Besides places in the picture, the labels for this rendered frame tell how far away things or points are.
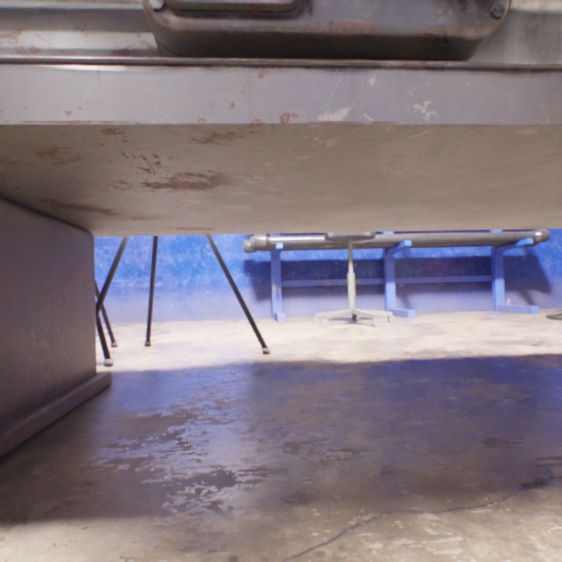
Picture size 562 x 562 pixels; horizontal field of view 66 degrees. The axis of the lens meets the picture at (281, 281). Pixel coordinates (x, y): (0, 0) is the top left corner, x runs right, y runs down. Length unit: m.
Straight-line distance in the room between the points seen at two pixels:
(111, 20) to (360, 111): 0.40
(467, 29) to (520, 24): 0.26
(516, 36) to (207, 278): 3.33
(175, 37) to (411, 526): 0.55
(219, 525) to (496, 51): 0.73
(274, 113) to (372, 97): 0.10
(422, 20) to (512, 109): 0.14
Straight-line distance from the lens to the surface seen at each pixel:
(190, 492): 0.57
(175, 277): 3.89
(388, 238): 3.55
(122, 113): 0.49
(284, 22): 0.52
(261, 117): 0.47
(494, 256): 4.33
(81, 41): 0.74
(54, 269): 0.99
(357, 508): 0.52
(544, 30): 0.85
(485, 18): 0.59
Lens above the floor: 0.23
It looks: 1 degrees up
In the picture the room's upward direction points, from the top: 2 degrees counter-clockwise
